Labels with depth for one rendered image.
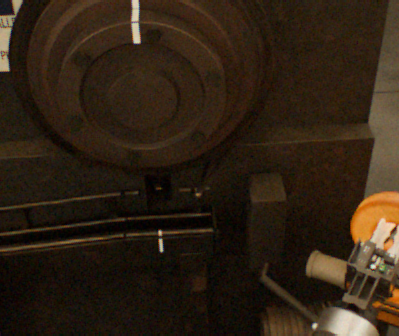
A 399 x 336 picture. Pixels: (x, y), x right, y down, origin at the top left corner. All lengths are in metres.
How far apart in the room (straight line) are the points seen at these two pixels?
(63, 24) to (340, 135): 0.65
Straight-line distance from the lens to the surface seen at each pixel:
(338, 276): 1.31
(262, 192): 1.31
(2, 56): 1.27
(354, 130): 1.39
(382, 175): 2.68
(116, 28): 0.97
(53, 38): 1.04
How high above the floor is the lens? 1.66
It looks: 39 degrees down
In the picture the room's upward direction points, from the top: 2 degrees counter-clockwise
